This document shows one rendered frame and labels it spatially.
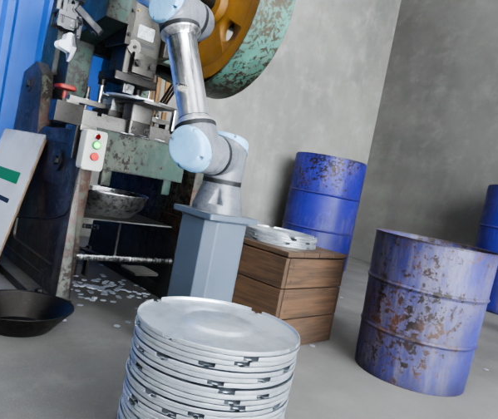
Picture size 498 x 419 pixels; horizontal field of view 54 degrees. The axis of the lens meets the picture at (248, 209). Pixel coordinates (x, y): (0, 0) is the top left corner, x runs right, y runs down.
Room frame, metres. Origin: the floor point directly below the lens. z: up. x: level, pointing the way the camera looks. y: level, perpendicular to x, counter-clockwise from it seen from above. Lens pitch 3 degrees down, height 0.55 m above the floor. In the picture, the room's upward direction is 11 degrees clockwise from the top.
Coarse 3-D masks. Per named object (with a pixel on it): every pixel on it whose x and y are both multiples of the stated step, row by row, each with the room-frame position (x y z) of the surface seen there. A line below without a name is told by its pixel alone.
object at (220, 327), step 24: (144, 312) 0.85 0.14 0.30; (168, 312) 0.87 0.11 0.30; (192, 312) 0.88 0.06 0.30; (216, 312) 0.91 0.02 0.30; (240, 312) 0.97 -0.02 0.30; (168, 336) 0.75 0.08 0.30; (192, 336) 0.77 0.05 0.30; (216, 336) 0.79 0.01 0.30; (240, 336) 0.81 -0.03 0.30; (264, 336) 0.84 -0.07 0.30; (288, 336) 0.87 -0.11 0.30
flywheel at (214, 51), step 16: (224, 0) 2.25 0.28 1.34; (240, 0) 2.19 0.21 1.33; (256, 0) 2.05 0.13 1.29; (224, 16) 2.27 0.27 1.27; (240, 16) 2.18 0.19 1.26; (224, 32) 2.29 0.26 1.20; (240, 32) 2.10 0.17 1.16; (208, 48) 2.33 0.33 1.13; (224, 48) 2.23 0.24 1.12; (208, 64) 2.31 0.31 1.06; (224, 64) 2.15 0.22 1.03
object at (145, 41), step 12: (144, 12) 2.00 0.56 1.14; (144, 24) 2.01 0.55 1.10; (156, 24) 2.04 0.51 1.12; (132, 36) 1.98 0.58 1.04; (144, 36) 2.01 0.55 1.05; (156, 36) 2.05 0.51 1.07; (120, 48) 2.01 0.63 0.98; (132, 48) 1.98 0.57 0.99; (144, 48) 2.02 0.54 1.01; (156, 48) 2.06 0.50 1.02; (120, 60) 1.99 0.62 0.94; (132, 60) 1.97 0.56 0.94; (144, 60) 1.99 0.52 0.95; (156, 60) 2.06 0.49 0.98; (132, 72) 1.98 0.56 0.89; (144, 72) 2.00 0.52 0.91
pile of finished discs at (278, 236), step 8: (248, 232) 1.86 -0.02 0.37; (256, 232) 1.82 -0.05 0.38; (264, 232) 1.80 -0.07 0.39; (272, 232) 1.86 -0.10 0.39; (280, 232) 1.87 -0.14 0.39; (288, 232) 1.94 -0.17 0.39; (296, 232) 2.05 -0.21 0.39; (264, 240) 1.80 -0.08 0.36; (272, 240) 1.79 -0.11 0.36; (280, 240) 1.79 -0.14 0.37; (288, 240) 1.79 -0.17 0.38; (296, 240) 1.81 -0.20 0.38; (304, 240) 1.81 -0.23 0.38; (312, 240) 1.85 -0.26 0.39; (296, 248) 1.80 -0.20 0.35; (304, 248) 1.82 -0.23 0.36; (312, 248) 1.85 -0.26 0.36
